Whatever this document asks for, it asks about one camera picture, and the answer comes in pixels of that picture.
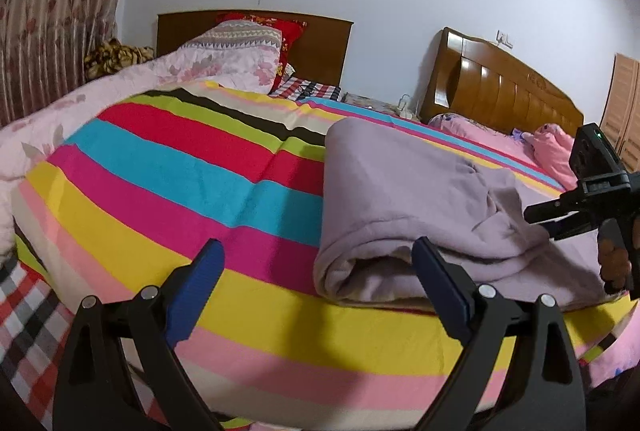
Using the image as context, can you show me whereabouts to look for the purple pants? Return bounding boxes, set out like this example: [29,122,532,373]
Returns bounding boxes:
[312,118,611,311]

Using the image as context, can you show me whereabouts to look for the right hand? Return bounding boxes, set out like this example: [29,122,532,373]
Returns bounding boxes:
[598,239,631,288]

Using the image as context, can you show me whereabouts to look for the pink crumpled blanket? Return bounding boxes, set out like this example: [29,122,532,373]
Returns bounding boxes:
[523,124,577,191]

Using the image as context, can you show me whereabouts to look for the wooden wardrobe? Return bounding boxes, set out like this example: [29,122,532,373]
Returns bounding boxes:
[600,53,640,172]

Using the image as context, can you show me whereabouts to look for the plaid checked bed sheet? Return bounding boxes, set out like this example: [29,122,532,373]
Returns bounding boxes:
[0,254,166,431]

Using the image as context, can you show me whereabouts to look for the pink bed sheet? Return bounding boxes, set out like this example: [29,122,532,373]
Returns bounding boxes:
[427,113,541,171]

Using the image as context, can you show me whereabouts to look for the colourful striped bed sheet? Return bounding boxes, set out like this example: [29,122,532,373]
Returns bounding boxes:
[10,81,639,430]

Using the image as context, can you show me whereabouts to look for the glossy brown wooden headboard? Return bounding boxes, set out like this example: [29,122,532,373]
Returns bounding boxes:
[419,27,584,136]

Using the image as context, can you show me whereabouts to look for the white power strip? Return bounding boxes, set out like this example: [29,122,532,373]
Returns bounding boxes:
[395,94,416,120]

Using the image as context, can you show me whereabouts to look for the bedside table with cloth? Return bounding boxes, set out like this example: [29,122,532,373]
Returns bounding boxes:
[342,92,400,118]

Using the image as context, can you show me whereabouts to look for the brown tiger pattern blanket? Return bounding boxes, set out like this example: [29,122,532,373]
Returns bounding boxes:
[84,38,154,81]

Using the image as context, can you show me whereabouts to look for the dark wooden headboard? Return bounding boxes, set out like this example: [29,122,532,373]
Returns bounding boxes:
[155,10,352,87]

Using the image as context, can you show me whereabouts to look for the pink floral quilt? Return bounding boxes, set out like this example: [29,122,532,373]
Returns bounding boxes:
[0,20,282,258]

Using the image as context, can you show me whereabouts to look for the red patterned pillow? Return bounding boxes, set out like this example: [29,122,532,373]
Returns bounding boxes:
[216,11,308,91]

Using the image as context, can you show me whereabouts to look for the striped floral curtain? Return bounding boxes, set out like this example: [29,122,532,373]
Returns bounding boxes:
[1,0,118,125]

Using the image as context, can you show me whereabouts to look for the wall socket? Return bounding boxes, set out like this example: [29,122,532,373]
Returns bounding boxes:
[496,30,513,50]

